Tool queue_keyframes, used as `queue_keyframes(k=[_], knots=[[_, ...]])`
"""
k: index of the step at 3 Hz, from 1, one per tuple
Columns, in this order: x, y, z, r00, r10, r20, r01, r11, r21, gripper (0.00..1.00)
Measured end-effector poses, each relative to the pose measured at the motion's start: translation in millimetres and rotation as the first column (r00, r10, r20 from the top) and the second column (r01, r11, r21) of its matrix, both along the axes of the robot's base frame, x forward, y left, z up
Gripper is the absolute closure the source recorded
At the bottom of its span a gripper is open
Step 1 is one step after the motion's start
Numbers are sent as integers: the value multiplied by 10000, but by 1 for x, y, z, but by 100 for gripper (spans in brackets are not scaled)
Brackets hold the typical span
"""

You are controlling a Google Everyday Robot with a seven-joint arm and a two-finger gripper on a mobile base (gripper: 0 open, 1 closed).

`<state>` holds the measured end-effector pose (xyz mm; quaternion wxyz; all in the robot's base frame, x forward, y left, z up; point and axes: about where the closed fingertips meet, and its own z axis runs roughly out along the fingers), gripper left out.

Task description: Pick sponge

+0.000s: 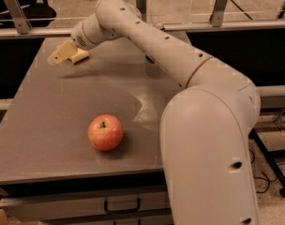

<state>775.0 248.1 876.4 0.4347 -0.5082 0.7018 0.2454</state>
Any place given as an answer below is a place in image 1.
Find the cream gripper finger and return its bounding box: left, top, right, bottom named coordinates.
left=47, top=40, right=78, bottom=65

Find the yellow sponge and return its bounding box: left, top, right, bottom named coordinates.
left=68, top=51, right=89, bottom=64

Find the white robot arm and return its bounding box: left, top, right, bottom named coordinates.
left=48, top=0, right=261, bottom=225

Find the black office chair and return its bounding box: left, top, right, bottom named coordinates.
left=0, top=0, right=56, bottom=29

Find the blue soda can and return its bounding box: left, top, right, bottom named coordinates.
left=145, top=55, right=155, bottom=64

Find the red apple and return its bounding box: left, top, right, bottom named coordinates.
left=87, top=114, right=124, bottom=151

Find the grey drawer cabinet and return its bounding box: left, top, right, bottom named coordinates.
left=0, top=172, right=173, bottom=225

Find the black metal stand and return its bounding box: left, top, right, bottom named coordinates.
left=249, top=129, right=285, bottom=198

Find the left metal rail bracket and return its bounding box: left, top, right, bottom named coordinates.
left=4, top=0, right=32, bottom=35

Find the metal rail bracket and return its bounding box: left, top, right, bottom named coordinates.
left=209, top=0, right=228, bottom=27
left=4, top=0, right=32, bottom=35
left=136, top=0, right=146, bottom=21

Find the middle metal rail bracket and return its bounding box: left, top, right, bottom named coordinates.
left=136, top=0, right=146, bottom=21

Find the right metal rail bracket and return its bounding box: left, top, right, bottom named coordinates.
left=209, top=0, right=228, bottom=27

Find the grey horizontal rail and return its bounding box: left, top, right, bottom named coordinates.
left=0, top=19, right=285, bottom=40

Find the black drawer handle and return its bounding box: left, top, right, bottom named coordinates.
left=103, top=198, right=141, bottom=215

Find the black floor cable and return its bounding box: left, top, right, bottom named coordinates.
left=248, top=147, right=285, bottom=194

